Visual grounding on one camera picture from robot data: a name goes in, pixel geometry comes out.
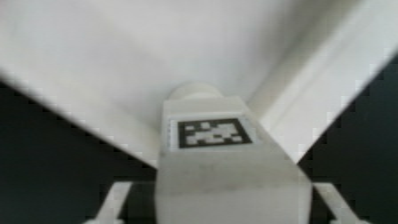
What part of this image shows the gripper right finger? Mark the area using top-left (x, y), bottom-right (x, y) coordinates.
top-left (313, 182), bottom-right (372, 224)

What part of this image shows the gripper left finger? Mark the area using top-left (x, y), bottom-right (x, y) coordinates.
top-left (82, 182), bottom-right (132, 224)

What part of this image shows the white table leg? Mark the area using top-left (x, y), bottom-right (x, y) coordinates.
top-left (155, 83), bottom-right (311, 224)

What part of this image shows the white square tabletop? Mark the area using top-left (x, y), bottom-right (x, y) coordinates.
top-left (0, 0), bottom-right (398, 163)

